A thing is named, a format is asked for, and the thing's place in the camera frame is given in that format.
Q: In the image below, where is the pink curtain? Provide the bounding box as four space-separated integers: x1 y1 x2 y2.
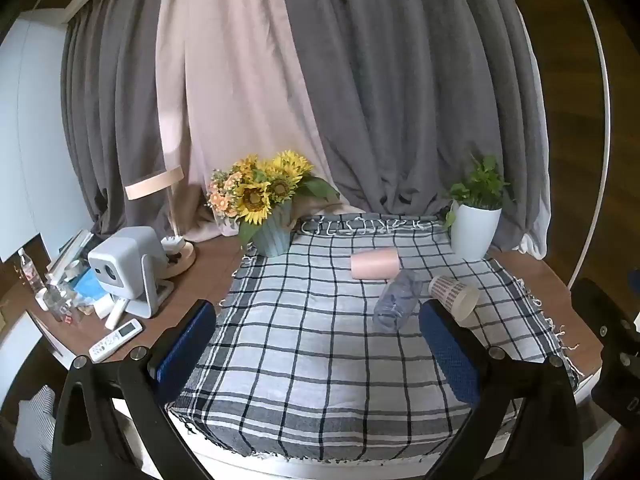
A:
154 0 367 247

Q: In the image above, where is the white stick remote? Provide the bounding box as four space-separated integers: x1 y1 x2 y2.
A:
104 297 129 331

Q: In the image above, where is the striped cloth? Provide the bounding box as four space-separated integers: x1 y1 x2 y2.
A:
14 385 57 480

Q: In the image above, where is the white projector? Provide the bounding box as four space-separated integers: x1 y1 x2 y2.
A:
88 226 175 319

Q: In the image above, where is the grey curtain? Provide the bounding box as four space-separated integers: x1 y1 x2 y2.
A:
60 0 193 239
276 0 552 261

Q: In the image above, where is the green potted plant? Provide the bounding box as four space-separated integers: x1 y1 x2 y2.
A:
443 154 512 229

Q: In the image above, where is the artificial sunflower bouquet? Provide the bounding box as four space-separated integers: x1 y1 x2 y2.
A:
206 149 341 250

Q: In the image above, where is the stack of white books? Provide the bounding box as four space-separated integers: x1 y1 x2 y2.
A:
47 229 96 283

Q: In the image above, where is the checkered tablecloth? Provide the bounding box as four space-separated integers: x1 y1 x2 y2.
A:
167 213 584 464

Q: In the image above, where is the white cabinet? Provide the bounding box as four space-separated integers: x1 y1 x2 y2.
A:
0 9 97 264

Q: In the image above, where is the white remote control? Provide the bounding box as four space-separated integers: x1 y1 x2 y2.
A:
88 318 144 364

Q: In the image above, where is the blue packet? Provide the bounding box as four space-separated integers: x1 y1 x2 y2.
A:
73 267 109 307

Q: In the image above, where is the white plant pot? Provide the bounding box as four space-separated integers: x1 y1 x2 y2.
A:
449 200 503 262

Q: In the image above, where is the pink cup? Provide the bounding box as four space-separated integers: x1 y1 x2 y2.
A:
350 248 401 281

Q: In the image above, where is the teal ribbed vase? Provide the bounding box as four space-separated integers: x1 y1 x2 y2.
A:
249 199 294 258

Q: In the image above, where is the patterned paper cup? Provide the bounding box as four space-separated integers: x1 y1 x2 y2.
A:
428 273 481 322

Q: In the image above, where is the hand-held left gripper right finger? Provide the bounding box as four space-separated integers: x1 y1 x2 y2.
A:
418 298 585 480

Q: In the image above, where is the white curved pole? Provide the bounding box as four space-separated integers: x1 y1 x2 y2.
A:
561 0 613 291

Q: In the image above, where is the plastic water bottle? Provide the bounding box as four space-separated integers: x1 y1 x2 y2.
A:
17 248 44 294

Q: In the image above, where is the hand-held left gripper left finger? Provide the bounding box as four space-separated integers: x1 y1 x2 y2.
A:
50 299 217 480

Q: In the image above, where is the small glass jar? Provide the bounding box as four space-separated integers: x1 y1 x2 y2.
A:
34 282 67 322

